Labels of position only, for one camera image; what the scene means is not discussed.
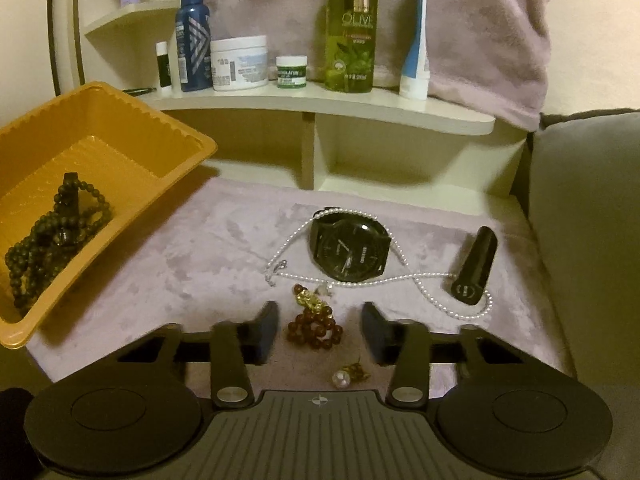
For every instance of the blue spray bottle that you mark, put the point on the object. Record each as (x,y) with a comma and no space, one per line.
(192,45)

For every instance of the black cylinder case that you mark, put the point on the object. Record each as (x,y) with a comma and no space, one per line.
(474,265)

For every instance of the black wristwatch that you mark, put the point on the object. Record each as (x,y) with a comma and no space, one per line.
(347,247)

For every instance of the pink fuzzy blanket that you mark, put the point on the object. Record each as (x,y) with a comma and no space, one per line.
(210,240)

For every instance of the green spray bottle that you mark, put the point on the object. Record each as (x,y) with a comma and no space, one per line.
(350,45)

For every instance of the white cream jar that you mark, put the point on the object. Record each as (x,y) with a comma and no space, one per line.
(239,65)

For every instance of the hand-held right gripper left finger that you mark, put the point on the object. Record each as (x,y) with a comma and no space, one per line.
(267,330)

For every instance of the pink hanging towel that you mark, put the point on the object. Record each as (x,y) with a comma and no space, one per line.
(280,5)

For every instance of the cream shelf unit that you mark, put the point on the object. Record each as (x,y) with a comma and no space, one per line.
(350,110)

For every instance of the orange plastic tray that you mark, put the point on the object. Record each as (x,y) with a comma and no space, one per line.
(125,160)

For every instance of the pearl gold earring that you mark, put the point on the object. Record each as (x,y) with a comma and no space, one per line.
(341,379)

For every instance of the grey cushion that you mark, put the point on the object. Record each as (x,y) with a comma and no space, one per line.
(590,210)

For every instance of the dark tube with white cap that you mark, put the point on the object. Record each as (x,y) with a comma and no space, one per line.
(140,90)

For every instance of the lip balm stick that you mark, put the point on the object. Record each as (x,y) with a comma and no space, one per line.
(163,70)

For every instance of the small green-label jar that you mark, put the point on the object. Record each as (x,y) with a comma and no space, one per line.
(293,74)

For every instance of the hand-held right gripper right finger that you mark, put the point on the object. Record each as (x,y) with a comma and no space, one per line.
(375,332)

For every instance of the white and blue tube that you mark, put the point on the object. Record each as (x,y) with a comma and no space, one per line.
(415,65)

